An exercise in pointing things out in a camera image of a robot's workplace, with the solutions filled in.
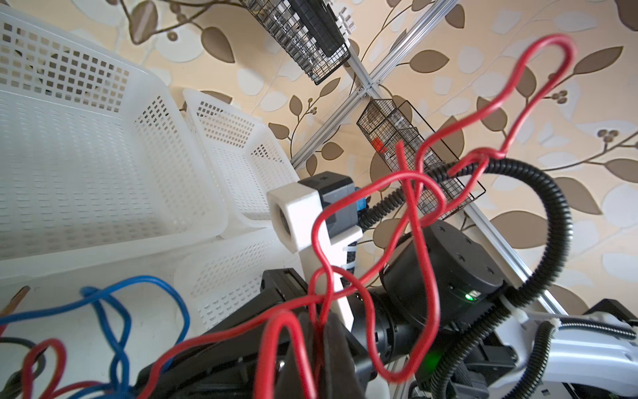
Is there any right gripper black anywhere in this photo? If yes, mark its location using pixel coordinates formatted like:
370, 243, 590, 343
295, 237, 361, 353
134, 221, 504, 398

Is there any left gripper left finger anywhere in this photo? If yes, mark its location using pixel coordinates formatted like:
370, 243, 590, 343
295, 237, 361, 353
273, 311, 320, 399

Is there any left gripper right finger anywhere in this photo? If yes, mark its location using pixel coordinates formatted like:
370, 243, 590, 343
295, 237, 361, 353
321, 314, 365, 399

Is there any blue cable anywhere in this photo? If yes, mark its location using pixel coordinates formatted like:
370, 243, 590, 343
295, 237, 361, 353
0, 275, 191, 399

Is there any black cable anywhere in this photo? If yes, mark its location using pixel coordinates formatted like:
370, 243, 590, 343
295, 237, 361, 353
0, 336, 46, 399

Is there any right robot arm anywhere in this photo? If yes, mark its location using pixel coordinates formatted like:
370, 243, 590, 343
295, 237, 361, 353
126, 158, 637, 398

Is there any white basket front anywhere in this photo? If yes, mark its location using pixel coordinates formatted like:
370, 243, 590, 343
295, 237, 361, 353
173, 228, 303, 337

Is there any white basket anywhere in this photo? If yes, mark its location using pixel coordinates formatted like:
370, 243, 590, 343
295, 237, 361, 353
173, 228, 303, 337
183, 89, 298, 236
1, 6, 229, 280

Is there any white basket back right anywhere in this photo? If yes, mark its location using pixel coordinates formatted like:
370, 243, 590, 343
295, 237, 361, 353
183, 89, 298, 236

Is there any black socket holder tool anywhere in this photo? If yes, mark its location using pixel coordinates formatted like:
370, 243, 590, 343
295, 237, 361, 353
290, 0, 356, 57

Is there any white basket back left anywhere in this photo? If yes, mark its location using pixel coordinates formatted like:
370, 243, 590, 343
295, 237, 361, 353
1, 6, 229, 280

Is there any black wire basket right wall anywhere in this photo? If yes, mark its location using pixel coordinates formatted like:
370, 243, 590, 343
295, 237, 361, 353
357, 99, 486, 219

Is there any black wire basket wall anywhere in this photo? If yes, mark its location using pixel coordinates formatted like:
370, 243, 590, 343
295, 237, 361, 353
241, 0, 351, 85
357, 99, 486, 219

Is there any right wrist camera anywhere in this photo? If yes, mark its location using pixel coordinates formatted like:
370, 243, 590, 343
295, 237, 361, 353
266, 171, 371, 330

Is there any red object in wire basket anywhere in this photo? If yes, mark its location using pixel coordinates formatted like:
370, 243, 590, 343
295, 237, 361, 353
372, 137, 388, 155

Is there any aluminium frame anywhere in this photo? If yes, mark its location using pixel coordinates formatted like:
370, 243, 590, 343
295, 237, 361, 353
288, 0, 569, 320

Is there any black wire basket back wall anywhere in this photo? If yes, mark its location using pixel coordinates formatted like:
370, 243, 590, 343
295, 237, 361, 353
241, 0, 351, 85

